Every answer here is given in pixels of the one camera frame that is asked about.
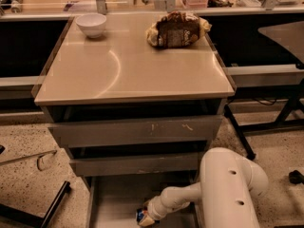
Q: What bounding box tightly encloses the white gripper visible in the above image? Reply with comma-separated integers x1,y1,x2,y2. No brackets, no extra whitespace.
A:
138,196,167,227

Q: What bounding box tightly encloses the blue pepsi can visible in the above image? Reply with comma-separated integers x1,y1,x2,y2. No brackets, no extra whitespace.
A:
136,208,146,223

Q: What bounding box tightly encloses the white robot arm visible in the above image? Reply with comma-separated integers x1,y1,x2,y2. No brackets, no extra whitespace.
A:
137,147,269,228

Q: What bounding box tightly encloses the grey open bottom drawer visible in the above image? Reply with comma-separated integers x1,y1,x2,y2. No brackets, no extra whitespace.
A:
85,171,191,228

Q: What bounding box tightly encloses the grey middle drawer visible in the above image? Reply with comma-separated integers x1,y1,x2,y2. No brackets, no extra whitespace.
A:
70,152,203,177

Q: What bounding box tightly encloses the grey top drawer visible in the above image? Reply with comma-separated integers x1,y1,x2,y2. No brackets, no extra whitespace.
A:
49,115,222,148

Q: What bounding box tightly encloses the grey drawer cabinet with countertop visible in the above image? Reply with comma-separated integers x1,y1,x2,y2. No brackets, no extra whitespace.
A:
31,11,237,228

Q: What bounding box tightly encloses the black caster foot right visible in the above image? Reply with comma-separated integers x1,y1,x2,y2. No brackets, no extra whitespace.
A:
289,170,304,184

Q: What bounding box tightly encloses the brown chip bag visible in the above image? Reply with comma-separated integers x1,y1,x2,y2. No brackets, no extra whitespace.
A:
146,11,212,48

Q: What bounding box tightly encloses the white ceramic bowl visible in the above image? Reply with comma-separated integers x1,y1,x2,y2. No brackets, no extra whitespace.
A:
76,13,106,38

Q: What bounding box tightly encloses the black frame bar left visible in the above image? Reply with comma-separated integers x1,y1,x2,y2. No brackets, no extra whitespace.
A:
0,180,72,228

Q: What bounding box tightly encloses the black table leg frame right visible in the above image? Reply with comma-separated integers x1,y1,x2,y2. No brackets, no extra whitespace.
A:
223,64,304,162

